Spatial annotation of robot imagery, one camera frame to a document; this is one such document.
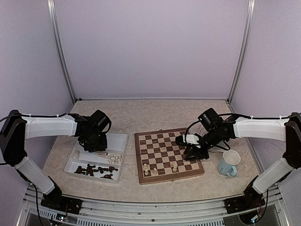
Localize left aluminium frame post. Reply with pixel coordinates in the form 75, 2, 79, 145
47, 0, 77, 104

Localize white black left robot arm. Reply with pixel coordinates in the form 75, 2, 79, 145
0, 110, 112, 210

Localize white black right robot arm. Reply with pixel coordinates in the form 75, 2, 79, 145
175, 108, 301, 212

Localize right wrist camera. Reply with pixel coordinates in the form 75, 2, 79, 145
175, 134, 199, 145

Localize dark chess pieces pile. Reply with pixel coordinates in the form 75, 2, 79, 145
74, 164, 119, 179

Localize light blue ceramic mug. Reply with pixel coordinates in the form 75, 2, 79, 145
218, 149, 241, 178

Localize right aluminium frame post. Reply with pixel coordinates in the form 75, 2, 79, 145
227, 0, 255, 105

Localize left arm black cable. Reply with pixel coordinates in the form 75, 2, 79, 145
0, 113, 71, 123

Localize white chess queen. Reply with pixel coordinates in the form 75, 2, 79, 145
172, 162, 178, 172

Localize rear aluminium frame rail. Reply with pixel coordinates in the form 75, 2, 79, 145
75, 97, 229, 102

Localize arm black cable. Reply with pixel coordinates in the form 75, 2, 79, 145
218, 112, 301, 121
0, 113, 71, 123

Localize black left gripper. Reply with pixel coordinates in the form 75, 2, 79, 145
81, 131, 108, 153

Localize lone white chess piece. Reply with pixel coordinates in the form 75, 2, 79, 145
75, 150, 80, 159

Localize front aluminium rail base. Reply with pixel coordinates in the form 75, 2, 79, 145
16, 186, 290, 226

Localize white plastic divided tray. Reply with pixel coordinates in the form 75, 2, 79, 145
64, 133, 128, 184

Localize white chess pawn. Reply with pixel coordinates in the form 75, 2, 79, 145
152, 168, 158, 175

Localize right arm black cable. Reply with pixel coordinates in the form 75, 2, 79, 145
218, 112, 301, 121

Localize wooden chess board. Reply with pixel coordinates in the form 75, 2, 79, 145
134, 128, 205, 185

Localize aluminium frame post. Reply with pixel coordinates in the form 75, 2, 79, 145
47, 0, 77, 104
227, 0, 255, 105

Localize white chess bishop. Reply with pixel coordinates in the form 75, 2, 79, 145
143, 163, 150, 176

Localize light chess pieces pile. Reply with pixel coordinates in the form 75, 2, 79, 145
97, 153, 122, 165

